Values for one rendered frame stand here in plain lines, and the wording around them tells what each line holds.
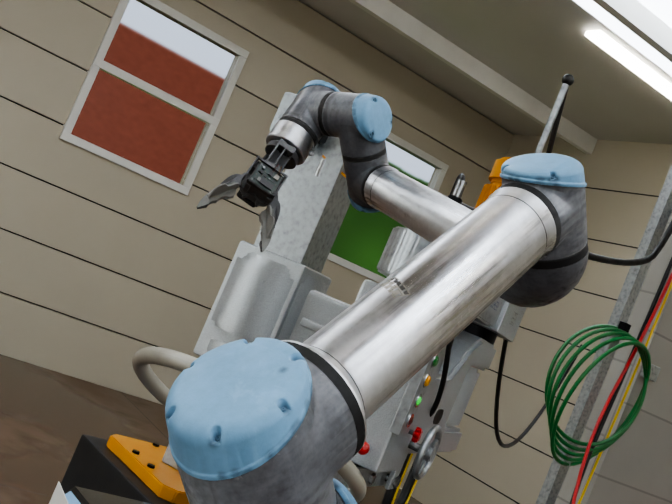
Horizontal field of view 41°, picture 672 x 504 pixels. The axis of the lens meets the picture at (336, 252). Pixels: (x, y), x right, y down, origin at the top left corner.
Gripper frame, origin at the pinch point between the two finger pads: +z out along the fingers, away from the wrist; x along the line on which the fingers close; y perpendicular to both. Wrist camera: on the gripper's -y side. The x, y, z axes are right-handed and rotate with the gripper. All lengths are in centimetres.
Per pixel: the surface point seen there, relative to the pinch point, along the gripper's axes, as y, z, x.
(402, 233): -30, -37, 34
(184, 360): 17.2, 29.5, 6.6
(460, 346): -72, -39, 72
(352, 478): 16, 30, 41
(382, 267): -35, -29, 35
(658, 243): -195, -199, 172
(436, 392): -58, -18, 68
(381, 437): -40, 6, 56
